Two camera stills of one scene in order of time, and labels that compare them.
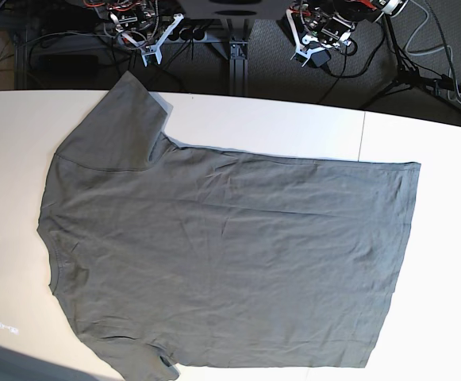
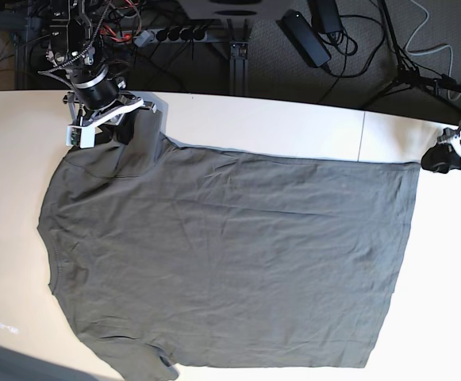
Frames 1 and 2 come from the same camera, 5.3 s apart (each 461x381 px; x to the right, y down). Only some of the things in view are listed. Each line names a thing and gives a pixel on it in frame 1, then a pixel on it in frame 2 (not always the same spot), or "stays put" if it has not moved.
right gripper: x=313 y=34 -> x=454 y=137
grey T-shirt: x=166 y=255 stays put
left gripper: x=153 y=49 -> x=95 y=108
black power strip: x=188 y=36 stays put
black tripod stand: x=408 y=78 stays put
